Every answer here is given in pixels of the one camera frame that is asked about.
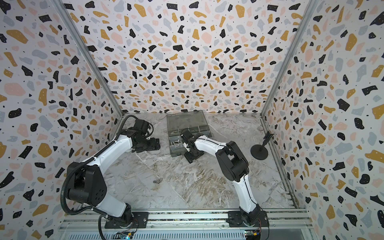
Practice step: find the aluminium corner post left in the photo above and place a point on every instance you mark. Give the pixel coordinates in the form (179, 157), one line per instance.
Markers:
(65, 16)

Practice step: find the aluminium corner post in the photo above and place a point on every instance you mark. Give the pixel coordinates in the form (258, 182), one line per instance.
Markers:
(65, 16)
(290, 54)

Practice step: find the aluminium corner post right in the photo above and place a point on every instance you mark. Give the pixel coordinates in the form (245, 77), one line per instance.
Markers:
(290, 54)

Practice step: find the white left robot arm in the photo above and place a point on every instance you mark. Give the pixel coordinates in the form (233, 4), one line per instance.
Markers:
(84, 187)

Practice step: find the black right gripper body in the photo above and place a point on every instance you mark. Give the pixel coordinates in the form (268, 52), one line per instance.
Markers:
(190, 149)

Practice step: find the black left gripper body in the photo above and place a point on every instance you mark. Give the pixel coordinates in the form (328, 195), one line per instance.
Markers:
(148, 145)

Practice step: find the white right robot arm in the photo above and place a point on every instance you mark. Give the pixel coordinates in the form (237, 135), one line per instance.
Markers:
(233, 165)

